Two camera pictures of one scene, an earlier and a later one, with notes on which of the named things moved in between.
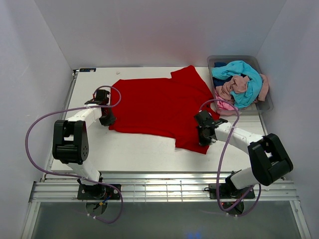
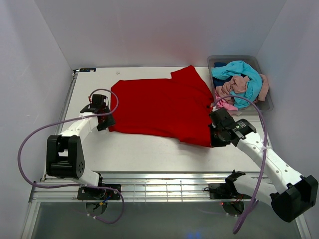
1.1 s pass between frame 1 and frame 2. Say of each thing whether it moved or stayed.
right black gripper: moved
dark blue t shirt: stayed
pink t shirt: stayed
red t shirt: stayed
